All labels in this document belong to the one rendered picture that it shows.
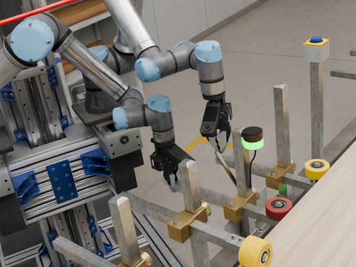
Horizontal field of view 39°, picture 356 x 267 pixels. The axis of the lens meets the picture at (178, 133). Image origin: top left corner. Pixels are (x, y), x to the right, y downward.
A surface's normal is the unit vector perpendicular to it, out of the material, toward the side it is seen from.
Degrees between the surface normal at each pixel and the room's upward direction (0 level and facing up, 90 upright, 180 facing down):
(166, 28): 90
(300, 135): 0
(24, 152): 0
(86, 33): 90
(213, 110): 31
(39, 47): 86
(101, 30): 90
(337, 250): 0
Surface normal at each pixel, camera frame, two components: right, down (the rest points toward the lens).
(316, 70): -0.64, 0.43
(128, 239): 0.76, 0.20
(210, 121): -0.29, -0.51
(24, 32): 0.12, 0.37
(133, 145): 0.43, 0.36
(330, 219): -0.14, -0.88
